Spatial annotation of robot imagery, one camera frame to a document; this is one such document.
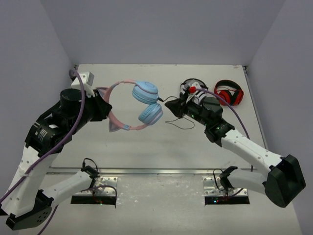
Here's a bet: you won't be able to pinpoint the black headphone audio cable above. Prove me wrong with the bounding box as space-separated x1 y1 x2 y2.
156 95 196 130

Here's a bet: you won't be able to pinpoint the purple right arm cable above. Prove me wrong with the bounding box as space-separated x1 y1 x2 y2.
195 88 255 172

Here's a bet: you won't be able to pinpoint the red black headphones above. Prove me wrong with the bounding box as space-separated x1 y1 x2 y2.
214 80 244 106

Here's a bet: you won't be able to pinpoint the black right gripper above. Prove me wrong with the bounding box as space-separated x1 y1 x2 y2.
165 92 210 127

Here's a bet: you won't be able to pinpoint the metal base plate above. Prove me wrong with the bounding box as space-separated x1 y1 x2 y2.
74 175 118 197
202 175 248 197

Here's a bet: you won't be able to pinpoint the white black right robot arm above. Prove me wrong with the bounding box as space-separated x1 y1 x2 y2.
165 97 306 208

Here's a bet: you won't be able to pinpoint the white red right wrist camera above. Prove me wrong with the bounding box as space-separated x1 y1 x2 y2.
182 86 198 94

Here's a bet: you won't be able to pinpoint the black base wire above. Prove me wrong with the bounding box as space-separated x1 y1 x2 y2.
81 158 100 176
212 167 230 194

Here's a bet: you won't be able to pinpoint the silver aluminium rail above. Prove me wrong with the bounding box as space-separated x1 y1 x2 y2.
48 167 250 176

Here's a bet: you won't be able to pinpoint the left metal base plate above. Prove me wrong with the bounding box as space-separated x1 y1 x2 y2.
74 175 118 197

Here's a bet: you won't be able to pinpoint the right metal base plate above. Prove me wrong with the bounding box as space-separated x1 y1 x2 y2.
202 175 248 197

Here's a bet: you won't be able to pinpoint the black right base wire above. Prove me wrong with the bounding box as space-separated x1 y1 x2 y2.
212 167 230 194

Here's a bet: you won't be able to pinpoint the black left base wire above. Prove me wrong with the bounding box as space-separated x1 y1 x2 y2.
81 158 100 176

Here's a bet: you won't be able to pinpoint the white black headphones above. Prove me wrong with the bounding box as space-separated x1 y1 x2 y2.
179 78 208 105

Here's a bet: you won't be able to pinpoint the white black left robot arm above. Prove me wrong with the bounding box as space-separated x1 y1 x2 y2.
0 89 112 231

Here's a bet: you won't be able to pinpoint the pink blue cat-ear headphones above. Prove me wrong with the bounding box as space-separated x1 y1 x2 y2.
97 80 163 133

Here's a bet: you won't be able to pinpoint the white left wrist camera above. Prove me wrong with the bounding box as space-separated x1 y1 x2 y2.
71 71 94 90

